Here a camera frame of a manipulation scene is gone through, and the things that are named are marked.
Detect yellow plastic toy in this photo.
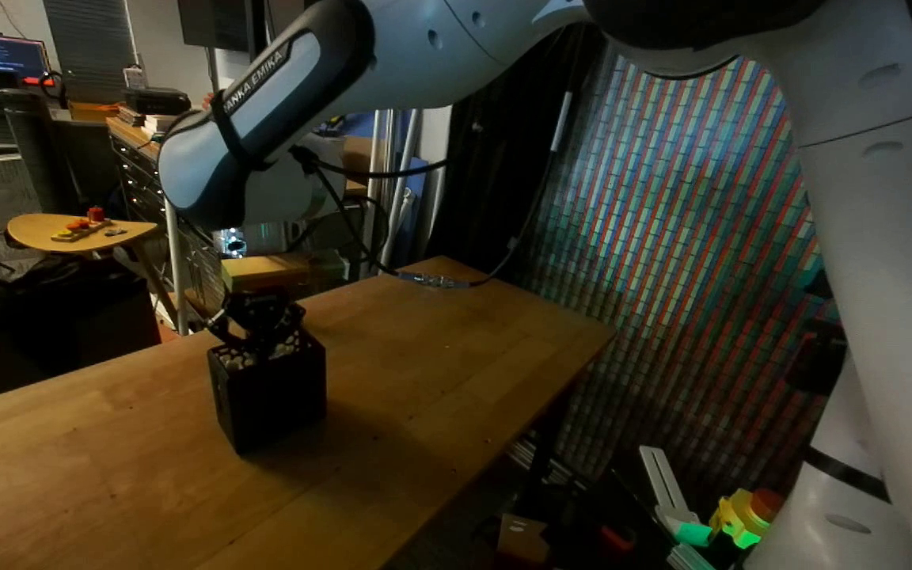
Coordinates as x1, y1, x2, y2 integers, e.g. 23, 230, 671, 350
710, 488, 776, 545

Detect white plastic ramp piece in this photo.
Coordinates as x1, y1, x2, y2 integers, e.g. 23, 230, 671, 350
640, 442, 705, 533

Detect olive wrist camera block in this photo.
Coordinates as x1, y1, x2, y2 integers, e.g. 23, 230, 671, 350
215, 249, 317, 298

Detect wooden top workbench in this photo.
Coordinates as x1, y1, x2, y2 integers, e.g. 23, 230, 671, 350
106, 107, 373, 320

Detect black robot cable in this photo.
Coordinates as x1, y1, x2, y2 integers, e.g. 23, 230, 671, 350
286, 90, 576, 293

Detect silver upright pole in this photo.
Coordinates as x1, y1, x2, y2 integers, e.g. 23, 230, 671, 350
161, 201, 191, 336

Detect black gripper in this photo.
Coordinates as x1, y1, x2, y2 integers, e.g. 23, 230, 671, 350
205, 287, 308, 350

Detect round wooden stool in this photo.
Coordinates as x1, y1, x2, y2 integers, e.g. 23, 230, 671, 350
4, 209, 161, 257

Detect green plastic block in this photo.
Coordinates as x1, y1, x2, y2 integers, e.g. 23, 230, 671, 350
675, 517, 719, 551

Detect black perforated box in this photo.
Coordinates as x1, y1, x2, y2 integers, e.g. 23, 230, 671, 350
205, 330, 329, 455

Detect blue board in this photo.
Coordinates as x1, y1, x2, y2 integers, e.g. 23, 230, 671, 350
372, 105, 430, 274

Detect small red items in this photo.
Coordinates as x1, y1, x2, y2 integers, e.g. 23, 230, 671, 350
50, 204, 118, 247

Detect colourful patterned curtain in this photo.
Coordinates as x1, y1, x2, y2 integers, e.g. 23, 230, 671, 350
506, 41, 831, 510

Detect black bag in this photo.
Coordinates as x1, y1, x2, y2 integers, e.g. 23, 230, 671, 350
0, 257, 164, 374

